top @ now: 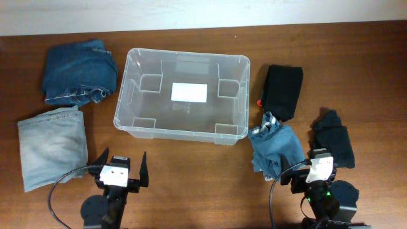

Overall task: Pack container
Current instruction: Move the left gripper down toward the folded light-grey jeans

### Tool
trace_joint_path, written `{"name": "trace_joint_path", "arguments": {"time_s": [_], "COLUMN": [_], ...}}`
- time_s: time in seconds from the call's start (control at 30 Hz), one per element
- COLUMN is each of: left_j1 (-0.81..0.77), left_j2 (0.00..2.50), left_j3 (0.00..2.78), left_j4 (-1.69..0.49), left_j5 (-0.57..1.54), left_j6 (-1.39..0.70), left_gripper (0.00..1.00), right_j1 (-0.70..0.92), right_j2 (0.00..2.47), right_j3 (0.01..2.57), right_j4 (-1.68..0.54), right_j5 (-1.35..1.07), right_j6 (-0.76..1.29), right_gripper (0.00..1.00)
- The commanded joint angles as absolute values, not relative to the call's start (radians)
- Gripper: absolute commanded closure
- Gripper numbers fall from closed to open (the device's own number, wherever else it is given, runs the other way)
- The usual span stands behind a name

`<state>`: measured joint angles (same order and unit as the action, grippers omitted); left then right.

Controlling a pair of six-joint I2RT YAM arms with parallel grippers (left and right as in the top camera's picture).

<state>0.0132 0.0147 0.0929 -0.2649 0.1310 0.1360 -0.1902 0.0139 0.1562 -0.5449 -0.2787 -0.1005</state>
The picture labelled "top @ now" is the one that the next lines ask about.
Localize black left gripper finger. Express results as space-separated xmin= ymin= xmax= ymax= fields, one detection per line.
xmin=139 ymin=152 xmax=149 ymax=187
xmin=92 ymin=148 xmax=109 ymax=165

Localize blue denim shirt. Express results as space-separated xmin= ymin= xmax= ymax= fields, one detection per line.
xmin=248 ymin=112 xmax=305 ymax=181

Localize light blue jeans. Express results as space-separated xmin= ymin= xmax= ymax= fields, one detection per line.
xmin=17 ymin=106 xmax=88 ymax=192

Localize dark navy garment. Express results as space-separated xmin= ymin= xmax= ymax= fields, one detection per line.
xmin=311 ymin=109 xmax=355 ymax=169

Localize clear plastic storage bin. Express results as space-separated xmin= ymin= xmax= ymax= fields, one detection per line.
xmin=113 ymin=48 xmax=251 ymax=145

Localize dark blue jeans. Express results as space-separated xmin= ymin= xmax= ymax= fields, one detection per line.
xmin=41 ymin=39 xmax=118 ymax=107

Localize black garment with orange tips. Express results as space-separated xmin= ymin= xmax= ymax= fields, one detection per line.
xmin=257 ymin=65 xmax=303 ymax=122

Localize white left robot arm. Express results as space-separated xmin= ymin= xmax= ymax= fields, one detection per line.
xmin=80 ymin=148 xmax=149 ymax=229

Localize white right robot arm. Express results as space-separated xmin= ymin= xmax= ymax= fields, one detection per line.
xmin=280 ymin=148 xmax=371 ymax=229

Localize white label in bin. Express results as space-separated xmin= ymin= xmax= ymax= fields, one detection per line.
xmin=170 ymin=83 xmax=207 ymax=103

